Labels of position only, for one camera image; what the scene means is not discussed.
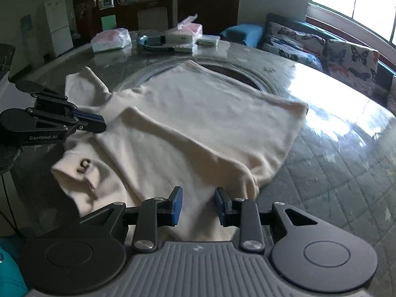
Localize dark wooden display cabinet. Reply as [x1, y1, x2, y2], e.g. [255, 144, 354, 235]
[71, 0, 174, 38]

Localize pink tissue pack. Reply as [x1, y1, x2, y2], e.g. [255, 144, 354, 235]
[91, 28, 132, 53]

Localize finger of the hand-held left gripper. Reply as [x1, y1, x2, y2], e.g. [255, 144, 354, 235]
[31, 91, 106, 121]
[34, 116, 107, 134]

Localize dark wooden door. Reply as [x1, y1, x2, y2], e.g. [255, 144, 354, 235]
[178, 0, 241, 36]

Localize cream sweater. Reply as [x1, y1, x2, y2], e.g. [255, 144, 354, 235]
[51, 59, 309, 242]

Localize white box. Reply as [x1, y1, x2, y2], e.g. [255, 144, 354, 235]
[164, 28, 198, 53]

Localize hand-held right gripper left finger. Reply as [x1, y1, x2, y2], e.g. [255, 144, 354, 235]
[79, 186, 184, 253]

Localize blue sofa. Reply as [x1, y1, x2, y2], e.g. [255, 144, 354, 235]
[220, 13, 396, 115]

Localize open pink tissue box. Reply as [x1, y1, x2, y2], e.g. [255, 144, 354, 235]
[177, 14, 203, 36]

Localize mint green panel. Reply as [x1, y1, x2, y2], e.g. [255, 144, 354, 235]
[101, 15, 117, 31]

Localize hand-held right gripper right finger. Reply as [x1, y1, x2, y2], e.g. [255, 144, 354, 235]
[214, 187, 319, 253]

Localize teal cloth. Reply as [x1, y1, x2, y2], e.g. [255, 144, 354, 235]
[0, 237, 30, 297]

